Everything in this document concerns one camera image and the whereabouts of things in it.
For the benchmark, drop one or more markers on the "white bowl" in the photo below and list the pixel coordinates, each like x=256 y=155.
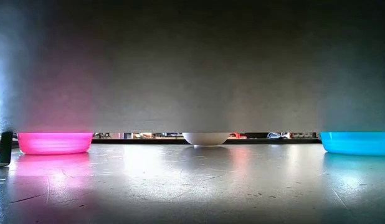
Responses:
x=206 y=139

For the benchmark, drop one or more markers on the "blue translucent plastic bowl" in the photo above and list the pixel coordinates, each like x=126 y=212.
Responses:
x=357 y=143

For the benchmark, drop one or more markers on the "pink translucent plastic bowl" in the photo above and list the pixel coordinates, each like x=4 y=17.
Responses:
x=55 y=143

